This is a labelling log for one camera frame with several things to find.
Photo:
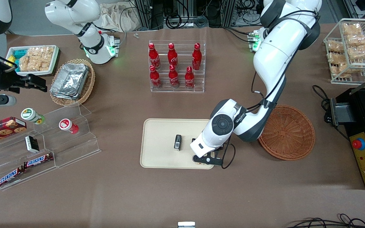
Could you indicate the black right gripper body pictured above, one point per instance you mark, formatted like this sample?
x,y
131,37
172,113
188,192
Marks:
x,y
7,80

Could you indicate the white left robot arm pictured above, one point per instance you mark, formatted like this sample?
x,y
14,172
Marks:
x,y
274,53

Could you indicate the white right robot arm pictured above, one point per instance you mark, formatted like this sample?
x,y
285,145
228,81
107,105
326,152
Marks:
x,y
71,12

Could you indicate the oval tan wicker basket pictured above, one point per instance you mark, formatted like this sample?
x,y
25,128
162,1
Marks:
x,y
89,85

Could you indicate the cream rectangular plastic tray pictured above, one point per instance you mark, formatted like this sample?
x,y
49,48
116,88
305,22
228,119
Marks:
x,y
160,152

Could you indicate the round brown wicker basket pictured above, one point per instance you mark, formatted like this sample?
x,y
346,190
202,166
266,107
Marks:
x,y
293,139

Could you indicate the rice cracker snack pack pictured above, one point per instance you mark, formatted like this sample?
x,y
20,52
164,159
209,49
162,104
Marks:
x,y
27,61
45,57

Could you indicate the yellow snack pack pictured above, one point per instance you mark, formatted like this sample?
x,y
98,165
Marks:
x,y
10,61

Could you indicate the white rectangular food container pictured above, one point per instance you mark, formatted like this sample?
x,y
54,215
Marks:
x,y
55,58

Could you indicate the green lid snack cup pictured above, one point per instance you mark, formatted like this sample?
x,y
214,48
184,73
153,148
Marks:
x,y
30,115

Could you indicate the teal snack pack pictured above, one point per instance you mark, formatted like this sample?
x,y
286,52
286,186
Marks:
x,y
19,53

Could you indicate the stack of foil trays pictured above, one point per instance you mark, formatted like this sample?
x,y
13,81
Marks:
x,y
70,80

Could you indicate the red lid snack cup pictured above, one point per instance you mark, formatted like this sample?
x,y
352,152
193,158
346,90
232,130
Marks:
x,y
67,125

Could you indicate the red plaid cookie box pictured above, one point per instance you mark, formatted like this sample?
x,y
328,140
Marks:
x,y
2,129

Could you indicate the small black white box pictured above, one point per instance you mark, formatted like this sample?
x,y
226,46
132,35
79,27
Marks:
x,y
32,144

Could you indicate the clear acrylic bottle rack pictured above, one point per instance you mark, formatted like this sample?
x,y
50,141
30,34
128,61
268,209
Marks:
x,y
177,90

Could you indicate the clear acrylic stepped shelf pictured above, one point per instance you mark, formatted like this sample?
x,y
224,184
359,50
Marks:
x,y
74,148

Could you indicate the Snickers chocolate bar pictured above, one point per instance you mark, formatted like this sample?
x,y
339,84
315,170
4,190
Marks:
x,y
10,176
38,160

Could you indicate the red cola bottle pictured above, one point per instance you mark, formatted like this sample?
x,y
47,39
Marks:
x,y
196,57
173,77
153,57
155,78
189,79
172,56

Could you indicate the small white black device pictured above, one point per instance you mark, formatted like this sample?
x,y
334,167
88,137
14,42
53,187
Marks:
x,y
186,224

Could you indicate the beige cloth bag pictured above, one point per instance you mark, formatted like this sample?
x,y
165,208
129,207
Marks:
x,y
116,17

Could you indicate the black power plug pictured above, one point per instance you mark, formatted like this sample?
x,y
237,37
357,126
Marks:
x,y
327,118

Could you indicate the fried snack pack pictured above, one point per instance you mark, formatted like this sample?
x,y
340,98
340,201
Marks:
x,y
352,28
337,58
341,70
335,46
361,51
358,39

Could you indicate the black machine with yellow panel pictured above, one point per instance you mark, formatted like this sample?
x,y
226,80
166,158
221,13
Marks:
x,y
358,104

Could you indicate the aluminium profile frame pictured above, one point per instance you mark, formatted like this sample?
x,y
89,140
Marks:
x,y
144,14
228,12

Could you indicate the grey metal bracket box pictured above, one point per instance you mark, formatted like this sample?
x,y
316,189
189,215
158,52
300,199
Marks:
x,y
342,112

